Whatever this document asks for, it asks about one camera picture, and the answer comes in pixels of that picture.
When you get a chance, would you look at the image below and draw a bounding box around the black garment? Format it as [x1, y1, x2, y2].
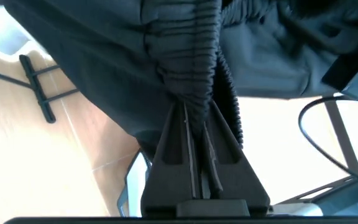
[0, 0, 358, 156]

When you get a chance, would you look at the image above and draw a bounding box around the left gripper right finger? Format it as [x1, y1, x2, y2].
[200, 99, 270, 218]

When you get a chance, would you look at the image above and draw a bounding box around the black cable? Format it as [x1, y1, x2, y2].
[298, 95, 358, 189]

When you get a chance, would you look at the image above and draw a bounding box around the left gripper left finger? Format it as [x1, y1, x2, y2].
[140, 101, 203, 218]

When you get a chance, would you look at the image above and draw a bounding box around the black clothes rack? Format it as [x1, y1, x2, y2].
[0, 54, 80, 124]

